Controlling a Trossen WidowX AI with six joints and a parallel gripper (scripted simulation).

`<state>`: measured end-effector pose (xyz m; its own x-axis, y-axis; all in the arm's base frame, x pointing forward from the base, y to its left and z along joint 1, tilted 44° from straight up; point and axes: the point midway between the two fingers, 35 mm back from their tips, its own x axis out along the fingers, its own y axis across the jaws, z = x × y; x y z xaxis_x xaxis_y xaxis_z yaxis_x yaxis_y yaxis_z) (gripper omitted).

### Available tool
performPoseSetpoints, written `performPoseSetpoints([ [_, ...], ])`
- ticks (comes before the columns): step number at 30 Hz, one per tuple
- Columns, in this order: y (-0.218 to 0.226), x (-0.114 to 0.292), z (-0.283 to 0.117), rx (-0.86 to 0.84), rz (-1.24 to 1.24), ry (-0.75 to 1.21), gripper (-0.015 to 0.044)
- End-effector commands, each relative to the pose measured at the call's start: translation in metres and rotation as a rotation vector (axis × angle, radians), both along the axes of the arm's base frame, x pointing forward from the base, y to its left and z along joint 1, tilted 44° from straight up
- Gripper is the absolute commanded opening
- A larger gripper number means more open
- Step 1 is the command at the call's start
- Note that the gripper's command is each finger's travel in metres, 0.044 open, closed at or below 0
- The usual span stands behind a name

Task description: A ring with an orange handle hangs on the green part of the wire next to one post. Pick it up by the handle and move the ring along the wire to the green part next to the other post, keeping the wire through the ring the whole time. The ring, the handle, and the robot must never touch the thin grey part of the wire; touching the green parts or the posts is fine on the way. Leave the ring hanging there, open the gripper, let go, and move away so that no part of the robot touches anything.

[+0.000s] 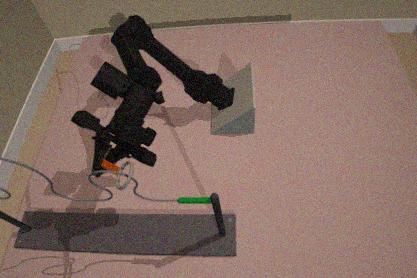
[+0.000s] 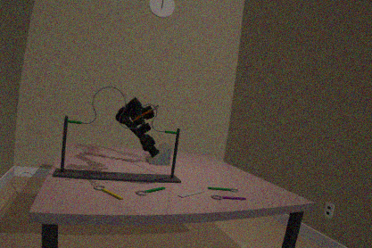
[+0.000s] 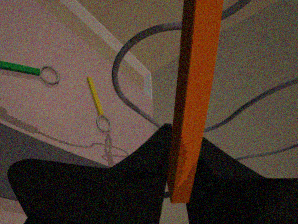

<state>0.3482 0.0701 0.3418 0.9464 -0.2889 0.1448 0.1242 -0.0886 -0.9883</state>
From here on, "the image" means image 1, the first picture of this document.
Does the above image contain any orange handle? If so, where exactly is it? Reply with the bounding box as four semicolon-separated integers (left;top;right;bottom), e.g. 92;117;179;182
101;159;134;190

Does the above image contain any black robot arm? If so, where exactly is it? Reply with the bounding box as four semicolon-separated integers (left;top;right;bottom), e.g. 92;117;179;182
90;15;235;149

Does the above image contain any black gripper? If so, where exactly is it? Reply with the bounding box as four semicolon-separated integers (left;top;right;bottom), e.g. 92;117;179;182
70;103;156;172

